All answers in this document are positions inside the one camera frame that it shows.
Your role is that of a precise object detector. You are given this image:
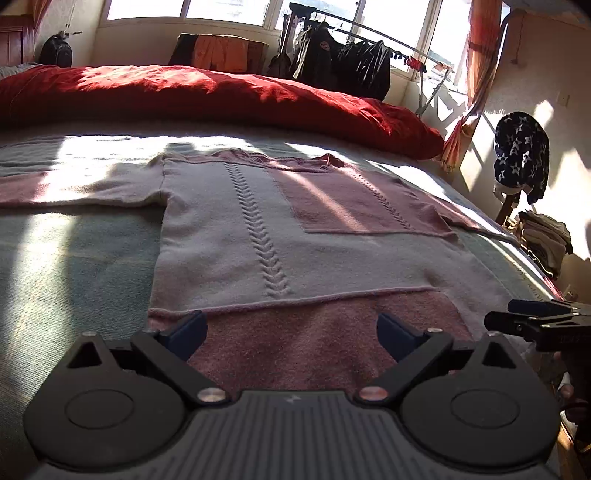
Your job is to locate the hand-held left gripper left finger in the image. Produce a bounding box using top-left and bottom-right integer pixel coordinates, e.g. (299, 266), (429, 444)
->
(67, 310), (232, 408)

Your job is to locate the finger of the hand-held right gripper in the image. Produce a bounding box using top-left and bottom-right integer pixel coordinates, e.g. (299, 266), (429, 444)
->
(508, 299), (591, 319)
(484, 311), (541, 340)

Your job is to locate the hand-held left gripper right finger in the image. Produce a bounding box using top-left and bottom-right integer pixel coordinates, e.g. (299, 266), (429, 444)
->
(353, 313), (517, 408)

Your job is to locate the pink and white sweater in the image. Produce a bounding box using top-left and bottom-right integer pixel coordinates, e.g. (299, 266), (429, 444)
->
(0, 150), (522, 400)

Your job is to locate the stack of folded clothes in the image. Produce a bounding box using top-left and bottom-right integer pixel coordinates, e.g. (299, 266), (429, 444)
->
(517, 210), (574, 278)

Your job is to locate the person's right hand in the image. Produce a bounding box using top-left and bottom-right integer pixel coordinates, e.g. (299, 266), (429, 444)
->
(555, 353), (591, 430)

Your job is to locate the dark wooden chair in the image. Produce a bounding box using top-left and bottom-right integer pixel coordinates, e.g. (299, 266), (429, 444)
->
(496, 189), (532, 228)

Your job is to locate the navy star print garment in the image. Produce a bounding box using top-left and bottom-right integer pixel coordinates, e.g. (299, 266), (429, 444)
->
(493, 111), (551, 205)

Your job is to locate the red duvet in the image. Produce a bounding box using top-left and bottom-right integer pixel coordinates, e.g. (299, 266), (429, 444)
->
(0, 65), (445, 160)

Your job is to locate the orange curtain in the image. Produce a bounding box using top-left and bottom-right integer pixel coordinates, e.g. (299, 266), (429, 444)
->
(30, 0), (54, 33)
(441, 0), (502, 172)

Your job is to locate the black jacket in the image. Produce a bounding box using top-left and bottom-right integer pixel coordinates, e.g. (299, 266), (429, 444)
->
(291, 21), (345, 91)
(336, 39), (392, 101)

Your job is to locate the orange cloth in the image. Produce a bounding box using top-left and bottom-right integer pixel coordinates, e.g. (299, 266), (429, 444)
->
(191, 36), (254, 73)

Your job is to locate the dark hanging bag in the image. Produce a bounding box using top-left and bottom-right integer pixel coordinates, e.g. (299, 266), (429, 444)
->
(268, 14), (296, 77)

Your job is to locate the metal drying rack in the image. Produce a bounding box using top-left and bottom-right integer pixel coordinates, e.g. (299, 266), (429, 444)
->
(288, 2), (458, 116)

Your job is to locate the black backpack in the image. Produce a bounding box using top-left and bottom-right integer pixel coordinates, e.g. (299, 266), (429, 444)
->
(39, 33), (74, 68)

